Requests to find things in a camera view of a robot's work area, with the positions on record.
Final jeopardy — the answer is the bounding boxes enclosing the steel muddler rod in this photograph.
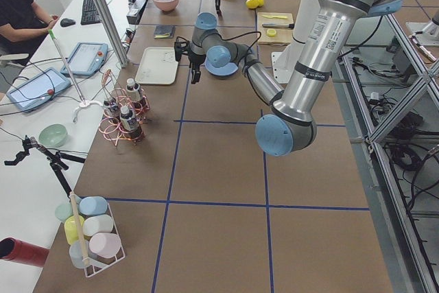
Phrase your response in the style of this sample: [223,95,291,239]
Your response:
[262,23,295,30]

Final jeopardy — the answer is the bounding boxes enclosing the yellow plastic knife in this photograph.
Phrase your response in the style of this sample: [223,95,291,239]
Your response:
[262,14,289,20]

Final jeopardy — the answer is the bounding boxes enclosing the red cylinder canister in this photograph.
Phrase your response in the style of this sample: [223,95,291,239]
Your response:
[1,237,49,268]

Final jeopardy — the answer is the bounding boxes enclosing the pink plastic cup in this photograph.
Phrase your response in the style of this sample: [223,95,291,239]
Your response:
[88,233,121,259]

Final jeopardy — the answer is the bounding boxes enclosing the white wire cup basket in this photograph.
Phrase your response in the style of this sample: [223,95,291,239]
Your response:
[69,192,126,278]

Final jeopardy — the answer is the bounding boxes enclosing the green small bowl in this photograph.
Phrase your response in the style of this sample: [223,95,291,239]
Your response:
[38,124,68,148]

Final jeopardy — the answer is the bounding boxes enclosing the half lemon slice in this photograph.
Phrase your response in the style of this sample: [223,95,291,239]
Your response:
[265,28,277,38]

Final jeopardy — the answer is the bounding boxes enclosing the grey folded cloth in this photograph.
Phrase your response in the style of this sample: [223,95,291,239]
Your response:
[153,25,176,39]

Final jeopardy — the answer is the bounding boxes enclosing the wooden cutting board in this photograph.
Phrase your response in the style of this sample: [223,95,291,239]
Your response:
[257,12,294,45]

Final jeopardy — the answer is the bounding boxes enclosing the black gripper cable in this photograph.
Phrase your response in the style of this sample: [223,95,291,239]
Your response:
[219,30,263,71]

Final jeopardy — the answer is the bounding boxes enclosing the black keyboard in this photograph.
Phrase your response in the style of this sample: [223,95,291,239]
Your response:
[80,0,101,25]

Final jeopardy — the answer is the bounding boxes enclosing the seated person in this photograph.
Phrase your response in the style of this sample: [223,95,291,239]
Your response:
[1,0,59,58]

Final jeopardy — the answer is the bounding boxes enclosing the blue round plate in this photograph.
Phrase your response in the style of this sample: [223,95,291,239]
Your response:
[204,58,238,77]

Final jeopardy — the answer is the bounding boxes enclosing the yellow plastic cup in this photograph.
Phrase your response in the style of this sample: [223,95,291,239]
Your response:
[64,215,79,245]

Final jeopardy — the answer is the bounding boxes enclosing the black computer mouse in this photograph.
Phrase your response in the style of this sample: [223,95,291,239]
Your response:
[60,19,76,27]

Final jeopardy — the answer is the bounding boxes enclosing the cream bear tray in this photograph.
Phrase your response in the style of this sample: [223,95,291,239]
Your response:
[134,47,178,85]

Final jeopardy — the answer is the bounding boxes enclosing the white plastic cup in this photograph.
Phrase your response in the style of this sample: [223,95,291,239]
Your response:
[82,214,114,237]

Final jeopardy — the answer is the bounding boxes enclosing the blue teach pendant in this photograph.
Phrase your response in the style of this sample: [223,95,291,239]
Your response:
[67,42,108,77]
[6,67,71,112]

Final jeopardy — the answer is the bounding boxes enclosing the aluminium frame post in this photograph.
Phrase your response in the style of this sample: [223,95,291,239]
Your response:
[93,0,129,68]

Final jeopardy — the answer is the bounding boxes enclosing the blue plastic cup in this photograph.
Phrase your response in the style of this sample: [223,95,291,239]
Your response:
[79,196,108,216]

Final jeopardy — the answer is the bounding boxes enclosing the black camera tripod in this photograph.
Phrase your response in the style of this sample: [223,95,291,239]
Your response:
[3,136,86,201]

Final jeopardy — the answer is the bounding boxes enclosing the copper wire bottle rack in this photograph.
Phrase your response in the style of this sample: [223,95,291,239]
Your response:
[98,69,150,145]

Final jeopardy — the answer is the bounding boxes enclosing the dark drink bottle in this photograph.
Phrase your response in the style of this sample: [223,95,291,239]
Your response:
[103,97,120,124]
[126,78,145,109]
[120,106,143,140]

